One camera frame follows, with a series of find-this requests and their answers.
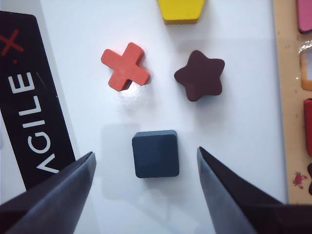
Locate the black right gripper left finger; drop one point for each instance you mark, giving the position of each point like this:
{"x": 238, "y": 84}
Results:
{"x": 65, "y": 192}

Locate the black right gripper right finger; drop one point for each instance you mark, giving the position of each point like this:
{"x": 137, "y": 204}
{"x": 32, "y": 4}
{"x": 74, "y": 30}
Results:
{"x": 226, "y": 195}

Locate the dark blue square cube block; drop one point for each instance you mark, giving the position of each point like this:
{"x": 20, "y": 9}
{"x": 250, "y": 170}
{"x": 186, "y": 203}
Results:
{"x": 156, "y": 156}

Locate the black AgileX logo sticker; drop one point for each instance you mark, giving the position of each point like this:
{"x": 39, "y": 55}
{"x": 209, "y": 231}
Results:
{"x": 31, "y": 104}

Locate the wooden sea-themed puzzle board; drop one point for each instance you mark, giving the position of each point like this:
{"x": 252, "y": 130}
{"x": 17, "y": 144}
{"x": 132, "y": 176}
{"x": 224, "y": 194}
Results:
{"x": 290, "y": 109}

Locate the dark purple star block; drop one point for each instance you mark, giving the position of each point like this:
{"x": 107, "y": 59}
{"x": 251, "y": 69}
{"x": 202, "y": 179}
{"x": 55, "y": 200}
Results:
{"x": 201, "y": 75}

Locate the orange cross block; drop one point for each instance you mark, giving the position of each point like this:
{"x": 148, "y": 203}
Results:
{"x": 125, "y": 68}

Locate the yellow pentagon block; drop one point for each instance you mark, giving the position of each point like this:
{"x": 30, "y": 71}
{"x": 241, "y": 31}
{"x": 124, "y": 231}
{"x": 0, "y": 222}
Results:
{"x": 180, "y": 11}

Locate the pink shape block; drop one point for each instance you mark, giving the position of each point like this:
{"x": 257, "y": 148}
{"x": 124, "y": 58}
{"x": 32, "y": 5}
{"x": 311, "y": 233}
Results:
{"x": 306, "y": 15}

